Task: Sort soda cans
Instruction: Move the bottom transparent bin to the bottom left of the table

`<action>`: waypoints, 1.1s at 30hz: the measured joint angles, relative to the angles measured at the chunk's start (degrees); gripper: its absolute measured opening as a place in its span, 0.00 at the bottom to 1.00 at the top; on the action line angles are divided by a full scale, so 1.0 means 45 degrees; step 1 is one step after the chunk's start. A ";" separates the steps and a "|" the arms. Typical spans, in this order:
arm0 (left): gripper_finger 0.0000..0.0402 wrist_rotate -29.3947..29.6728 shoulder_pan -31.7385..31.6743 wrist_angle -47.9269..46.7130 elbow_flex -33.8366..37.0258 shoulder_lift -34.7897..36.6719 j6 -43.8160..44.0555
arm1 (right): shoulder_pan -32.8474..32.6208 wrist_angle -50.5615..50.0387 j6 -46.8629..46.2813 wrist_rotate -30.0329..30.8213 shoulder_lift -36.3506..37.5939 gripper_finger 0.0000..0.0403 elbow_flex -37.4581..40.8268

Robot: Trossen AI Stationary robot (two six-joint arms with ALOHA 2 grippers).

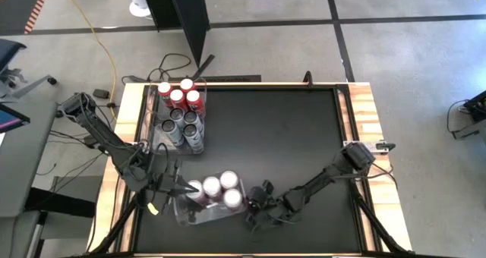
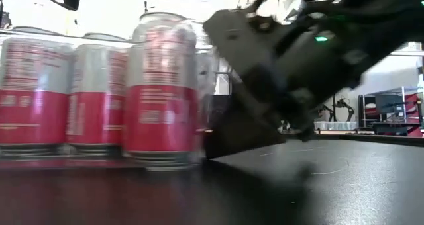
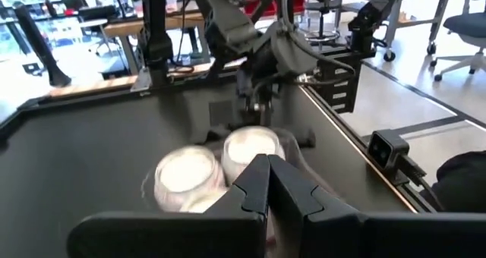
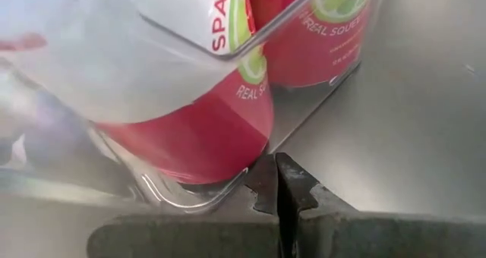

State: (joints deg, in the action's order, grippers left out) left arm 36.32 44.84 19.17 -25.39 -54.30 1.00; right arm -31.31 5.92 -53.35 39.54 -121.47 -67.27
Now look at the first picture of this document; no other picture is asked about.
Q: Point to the black desk base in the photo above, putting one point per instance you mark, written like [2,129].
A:
[60,203]

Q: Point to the black partition panel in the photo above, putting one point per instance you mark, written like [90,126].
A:
[186,19]

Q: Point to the grey stand leg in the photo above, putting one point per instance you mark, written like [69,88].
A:
[472,129]

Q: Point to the clear plastic bin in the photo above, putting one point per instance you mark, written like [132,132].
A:
[212,216]
[158,146]
[200,86]

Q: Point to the small black power adapter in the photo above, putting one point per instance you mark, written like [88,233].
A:
[101,93]

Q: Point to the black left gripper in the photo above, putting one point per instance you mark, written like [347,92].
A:
[163,180]

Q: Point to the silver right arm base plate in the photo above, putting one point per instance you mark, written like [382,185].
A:
[379,146]

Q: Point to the red Fanta can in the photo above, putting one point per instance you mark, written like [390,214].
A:
[193,97]
[165,88]
[186,84]
[177,95]

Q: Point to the monitor with blue screen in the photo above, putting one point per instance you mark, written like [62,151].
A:
[9,119]

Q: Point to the dark blue office chair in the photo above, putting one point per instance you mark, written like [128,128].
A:
[9,51]

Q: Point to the black aluminium table frame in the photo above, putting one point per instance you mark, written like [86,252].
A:
[346,114]

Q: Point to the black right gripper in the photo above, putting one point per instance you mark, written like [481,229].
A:
[266,203]

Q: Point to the black diagonal frame strut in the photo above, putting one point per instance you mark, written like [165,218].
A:
[121,220]
[374,216]

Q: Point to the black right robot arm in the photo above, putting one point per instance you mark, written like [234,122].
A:
[322,180]

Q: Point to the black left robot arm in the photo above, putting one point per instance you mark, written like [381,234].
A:
[98,131]

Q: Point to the white cylindrical stand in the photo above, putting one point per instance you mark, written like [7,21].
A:
[137,2]

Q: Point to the black mat with orange edge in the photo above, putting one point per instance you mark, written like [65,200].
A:
[17,7]

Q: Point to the black equipment box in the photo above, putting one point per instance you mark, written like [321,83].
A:
[476,108]

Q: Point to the grey desk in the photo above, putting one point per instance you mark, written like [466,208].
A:
[26,163]

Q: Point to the long black power strip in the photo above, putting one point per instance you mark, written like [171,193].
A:
[228,78]

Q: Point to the white red Spindrift can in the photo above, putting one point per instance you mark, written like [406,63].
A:
[229,179]
[232,198]
[212,184]
[195,186]

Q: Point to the black power brick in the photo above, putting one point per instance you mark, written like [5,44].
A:
[89,141]

